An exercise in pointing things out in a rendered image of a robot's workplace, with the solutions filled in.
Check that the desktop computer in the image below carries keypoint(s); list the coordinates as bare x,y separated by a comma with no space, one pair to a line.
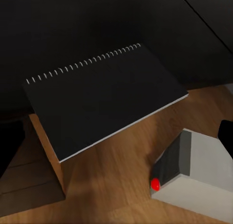
195,172

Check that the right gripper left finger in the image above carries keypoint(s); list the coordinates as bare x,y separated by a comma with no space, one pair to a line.
11,137

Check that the desk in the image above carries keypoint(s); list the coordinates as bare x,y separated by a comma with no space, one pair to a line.
193,39

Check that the notebook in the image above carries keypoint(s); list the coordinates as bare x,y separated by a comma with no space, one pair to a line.
83,105

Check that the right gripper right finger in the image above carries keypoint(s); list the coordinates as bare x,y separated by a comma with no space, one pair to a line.
225,135

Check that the cabinet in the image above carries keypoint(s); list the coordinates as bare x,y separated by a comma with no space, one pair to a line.
34,177

